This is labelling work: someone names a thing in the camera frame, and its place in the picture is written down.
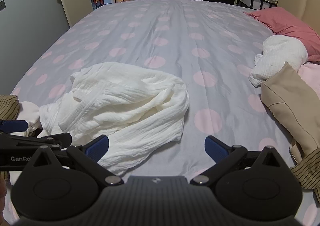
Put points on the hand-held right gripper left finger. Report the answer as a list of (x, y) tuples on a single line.
[(98, 146)]

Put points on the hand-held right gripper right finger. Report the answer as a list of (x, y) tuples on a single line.
[(215, 147)]

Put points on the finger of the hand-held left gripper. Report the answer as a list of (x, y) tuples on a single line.
[(13, 126), (57, 139)]

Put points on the white crinkled garment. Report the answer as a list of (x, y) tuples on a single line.
[(125, 106)]

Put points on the brown striped cloth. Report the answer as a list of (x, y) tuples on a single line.
[(8, 107), (308, 168)]

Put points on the plain white cloth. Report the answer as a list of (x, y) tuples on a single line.
[(28, 113)]

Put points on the beige cloth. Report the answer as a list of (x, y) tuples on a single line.
[(287, 101)]

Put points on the grey pink-dotted bed cover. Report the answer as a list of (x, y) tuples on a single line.
[(175, 41)]

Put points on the small white folded cloth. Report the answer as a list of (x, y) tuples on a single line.
[(280, 53)]

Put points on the light pink cloth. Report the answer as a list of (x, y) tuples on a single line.
[(311, 72)]

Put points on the pink pillow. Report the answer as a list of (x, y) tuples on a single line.
[(287, 23)]

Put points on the dark wall switch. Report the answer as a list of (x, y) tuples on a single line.
[(2, 5)]

